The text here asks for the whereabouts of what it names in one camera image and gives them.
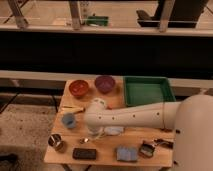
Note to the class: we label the silver fork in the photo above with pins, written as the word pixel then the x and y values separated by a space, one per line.
pixel 84 140

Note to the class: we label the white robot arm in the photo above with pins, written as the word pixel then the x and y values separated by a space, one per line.
pixel 191 120

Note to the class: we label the purple bowl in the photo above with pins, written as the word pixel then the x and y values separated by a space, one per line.
pixel 104 83

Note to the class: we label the red bowl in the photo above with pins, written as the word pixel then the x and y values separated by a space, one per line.
pixel 79 88

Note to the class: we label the green plastic tray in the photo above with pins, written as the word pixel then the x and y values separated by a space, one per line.
pixel 143 90

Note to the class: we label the light blue crumpled cloth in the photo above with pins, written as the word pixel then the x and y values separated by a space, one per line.
pixel 114 131

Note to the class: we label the blue cup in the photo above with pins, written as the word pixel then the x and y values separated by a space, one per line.
pixel 68 120

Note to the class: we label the green object on shelf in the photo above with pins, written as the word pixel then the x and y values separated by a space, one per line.
pixel 97 20

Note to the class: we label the blue sponge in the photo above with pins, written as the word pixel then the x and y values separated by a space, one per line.
pixel 126 154

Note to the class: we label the black rectangular block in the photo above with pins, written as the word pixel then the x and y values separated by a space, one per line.
pixel 80 153

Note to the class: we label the wooden table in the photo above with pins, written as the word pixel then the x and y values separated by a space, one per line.
pixel 104 144

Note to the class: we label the metal can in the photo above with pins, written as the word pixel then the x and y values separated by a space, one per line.
pixel 55 141

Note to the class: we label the dark machine on shelf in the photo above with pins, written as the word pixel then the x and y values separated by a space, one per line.
pixel 185 14

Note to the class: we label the black handled knife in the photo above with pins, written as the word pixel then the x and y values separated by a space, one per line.
pixel 163 142

